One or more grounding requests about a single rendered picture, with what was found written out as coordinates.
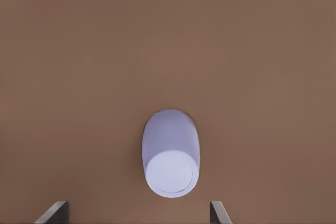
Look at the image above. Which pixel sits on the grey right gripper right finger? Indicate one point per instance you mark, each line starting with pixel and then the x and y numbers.
pixel 218 214

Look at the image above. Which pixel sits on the pale lavender cup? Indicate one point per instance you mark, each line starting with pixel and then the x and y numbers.
pixel 171 153

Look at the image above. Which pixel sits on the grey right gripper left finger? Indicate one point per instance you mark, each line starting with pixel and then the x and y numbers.
pixel 55 214

